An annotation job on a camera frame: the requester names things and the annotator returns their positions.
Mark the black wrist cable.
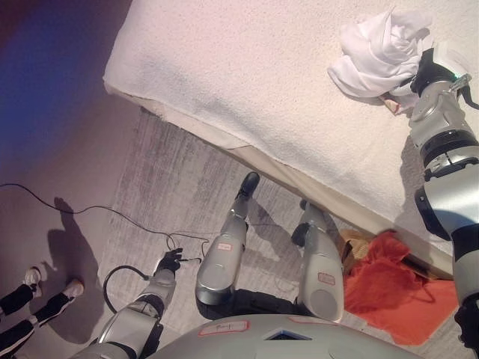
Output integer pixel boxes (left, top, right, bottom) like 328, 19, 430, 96
102, 264, 151, 319

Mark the silver left robot leg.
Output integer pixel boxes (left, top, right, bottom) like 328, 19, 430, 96
195, 171, 261, 306

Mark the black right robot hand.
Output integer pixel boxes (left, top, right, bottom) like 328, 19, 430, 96
381, 40, 471, 115

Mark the thin black floor cable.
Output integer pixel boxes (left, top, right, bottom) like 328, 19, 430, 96
0, 182, 211, 263

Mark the silver robot leg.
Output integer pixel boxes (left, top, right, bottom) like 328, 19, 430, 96
195, 171, 261, 306
291, 199, 346, 324

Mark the black trousered person leg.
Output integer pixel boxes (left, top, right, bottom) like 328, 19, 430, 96
0, 283, 35, 317
0, 292, 73, 357

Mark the silver robot torso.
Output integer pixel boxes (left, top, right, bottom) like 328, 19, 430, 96
149, 313, 424, 359

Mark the white bed mattress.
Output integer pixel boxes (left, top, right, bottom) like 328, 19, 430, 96
103, 0, 479, 260

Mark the white garment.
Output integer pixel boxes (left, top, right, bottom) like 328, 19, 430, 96
327, 7, 436, 115

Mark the white sneaker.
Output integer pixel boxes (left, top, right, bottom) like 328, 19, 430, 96
22, 263, 49, 297
61, 277, 85, 301

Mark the grey streaked rug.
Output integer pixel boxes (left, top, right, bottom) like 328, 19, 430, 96
96, 106, 479, 359

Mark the silver right robot leg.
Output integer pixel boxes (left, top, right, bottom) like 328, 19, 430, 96
291, 199, 346, 324

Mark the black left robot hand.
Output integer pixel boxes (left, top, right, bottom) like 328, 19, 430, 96
156, 247, 185, 277

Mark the woven tan basket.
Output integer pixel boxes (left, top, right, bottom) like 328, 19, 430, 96
338, 228, 376, 274

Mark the orange t-shirt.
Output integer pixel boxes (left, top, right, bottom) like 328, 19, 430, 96
342, 230, 462, 347

